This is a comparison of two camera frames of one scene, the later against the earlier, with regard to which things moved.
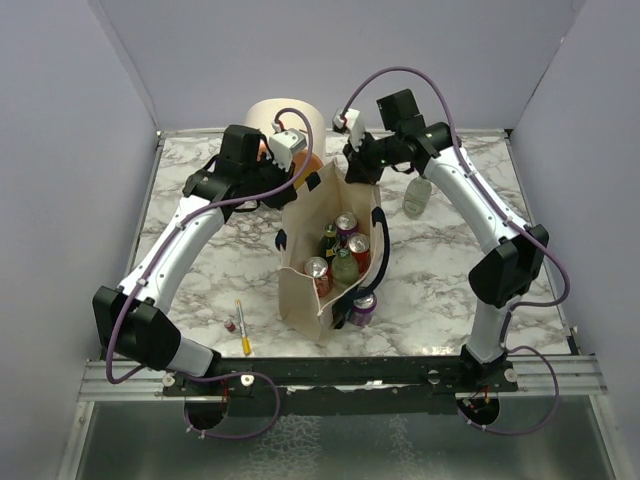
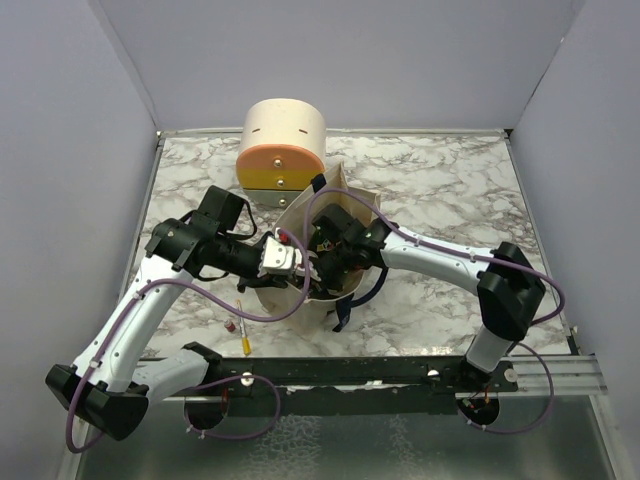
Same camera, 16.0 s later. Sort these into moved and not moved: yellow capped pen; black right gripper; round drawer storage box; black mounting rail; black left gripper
Moved: black right gripper; black left gripper
Not moved: yellow capped pen; round drawer storage box; black mounting rail
